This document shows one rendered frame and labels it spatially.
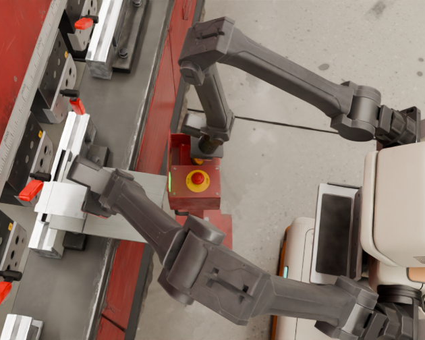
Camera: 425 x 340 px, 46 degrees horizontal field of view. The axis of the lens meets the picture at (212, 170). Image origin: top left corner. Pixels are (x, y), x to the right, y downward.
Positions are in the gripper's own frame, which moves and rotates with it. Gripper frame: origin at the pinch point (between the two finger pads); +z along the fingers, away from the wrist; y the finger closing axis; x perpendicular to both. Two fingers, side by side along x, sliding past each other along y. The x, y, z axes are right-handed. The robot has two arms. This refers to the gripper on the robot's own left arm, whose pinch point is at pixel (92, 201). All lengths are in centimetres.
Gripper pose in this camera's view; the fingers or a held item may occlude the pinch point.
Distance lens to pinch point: 128.9
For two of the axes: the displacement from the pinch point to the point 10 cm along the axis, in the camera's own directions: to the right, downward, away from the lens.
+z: -4.7, 2.6, 8.4
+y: -1.7, 9.1, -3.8
